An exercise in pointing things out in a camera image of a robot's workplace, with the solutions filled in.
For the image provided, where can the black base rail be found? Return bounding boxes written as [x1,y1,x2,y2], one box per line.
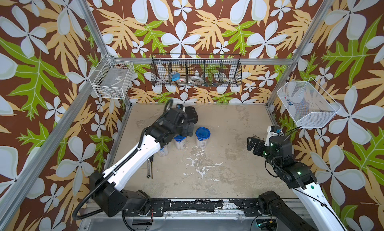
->
[124,198,267,218]

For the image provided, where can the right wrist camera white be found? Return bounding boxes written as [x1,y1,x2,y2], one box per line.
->
[265,126,284,146]

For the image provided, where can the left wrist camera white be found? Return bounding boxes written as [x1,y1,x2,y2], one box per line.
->
[176,104,185,110]

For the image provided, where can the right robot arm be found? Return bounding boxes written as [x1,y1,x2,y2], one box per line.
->
[247,135,346,231]

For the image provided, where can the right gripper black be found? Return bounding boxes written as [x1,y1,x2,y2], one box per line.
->
[246,135,281,172]

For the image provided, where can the white mesh basket right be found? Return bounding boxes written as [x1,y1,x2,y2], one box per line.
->
[277,78,342,129]

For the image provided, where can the black wire basket back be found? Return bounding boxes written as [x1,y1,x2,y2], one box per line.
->
[150,54,243,87]

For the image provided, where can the blue lid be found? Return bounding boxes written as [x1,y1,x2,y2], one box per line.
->
[174,136,186,143]
[195,127,211,141]

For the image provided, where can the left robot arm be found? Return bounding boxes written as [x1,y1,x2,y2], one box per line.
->
[72,101,198,220]

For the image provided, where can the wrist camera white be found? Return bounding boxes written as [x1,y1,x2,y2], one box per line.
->
[176,104,185,110]
[265,126,284,146]

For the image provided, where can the blue tape roll in basket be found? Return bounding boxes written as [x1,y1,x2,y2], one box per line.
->
[171,73,181,82]

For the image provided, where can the white tape roll in basket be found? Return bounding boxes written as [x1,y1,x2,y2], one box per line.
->
[189,76,203,84]

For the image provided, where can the white wire basket left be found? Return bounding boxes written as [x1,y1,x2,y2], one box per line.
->
[90,59,136,100]

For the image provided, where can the black yellow screwdriver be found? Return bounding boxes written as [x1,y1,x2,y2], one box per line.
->
[147,155,154,179]

